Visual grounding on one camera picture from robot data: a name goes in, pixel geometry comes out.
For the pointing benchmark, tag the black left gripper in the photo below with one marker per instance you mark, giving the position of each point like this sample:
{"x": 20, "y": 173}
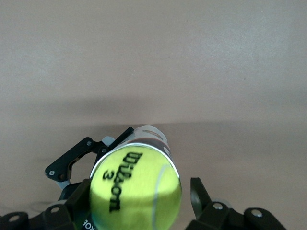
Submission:
{"x": 69, "y": 191}

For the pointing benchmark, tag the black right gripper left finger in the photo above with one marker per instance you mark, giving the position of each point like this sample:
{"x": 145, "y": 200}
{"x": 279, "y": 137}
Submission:
{"x": 60, "y": 215}

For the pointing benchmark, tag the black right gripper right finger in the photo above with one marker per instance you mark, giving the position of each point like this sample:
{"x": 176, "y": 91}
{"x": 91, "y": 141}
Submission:
{"x": 204, "y": 206}

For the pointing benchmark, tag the yellow-green tennis ball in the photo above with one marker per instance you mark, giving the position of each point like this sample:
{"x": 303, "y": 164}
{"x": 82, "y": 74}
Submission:
{"x": 134, "y": 191}

